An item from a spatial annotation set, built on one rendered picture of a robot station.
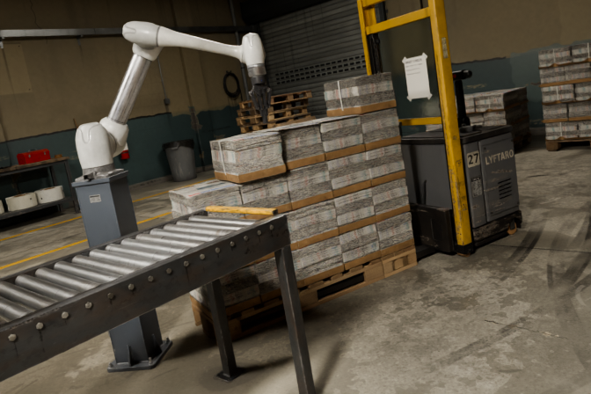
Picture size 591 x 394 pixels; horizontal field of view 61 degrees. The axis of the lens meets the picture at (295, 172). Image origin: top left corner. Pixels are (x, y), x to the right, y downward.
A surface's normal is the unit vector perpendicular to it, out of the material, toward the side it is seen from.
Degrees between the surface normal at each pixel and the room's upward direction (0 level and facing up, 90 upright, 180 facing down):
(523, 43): 90
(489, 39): 90
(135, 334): 90
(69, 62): 90
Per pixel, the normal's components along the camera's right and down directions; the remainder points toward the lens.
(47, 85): 0.73, -0.02
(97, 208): -0.14, 0.17
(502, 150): 0.50, 0.05
